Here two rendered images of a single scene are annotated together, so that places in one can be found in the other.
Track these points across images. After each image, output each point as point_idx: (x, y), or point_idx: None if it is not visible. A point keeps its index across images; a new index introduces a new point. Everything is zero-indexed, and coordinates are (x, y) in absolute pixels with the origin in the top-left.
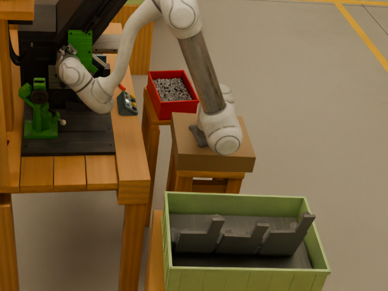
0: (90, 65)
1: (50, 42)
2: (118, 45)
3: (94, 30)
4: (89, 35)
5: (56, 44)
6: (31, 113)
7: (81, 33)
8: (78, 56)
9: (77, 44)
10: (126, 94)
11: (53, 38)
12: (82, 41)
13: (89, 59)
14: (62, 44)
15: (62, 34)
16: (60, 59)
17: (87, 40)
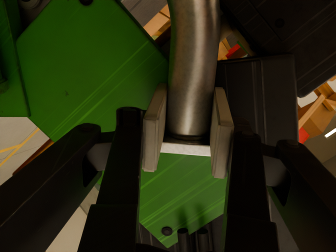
0: (24, 110)
1: (287, 27)
2: None
3: (158, 244)
4: (162, 225)
5: (237, 29)
6: None
7: (201, 212)
8: (118, 105)
9: (173, 153)
10: None
11: (296, 70)
12: (163, 182)
13: (60, 128)
14: (235, 73)
15: (277, 126)
16: (201, 21)
17: (149, 201)
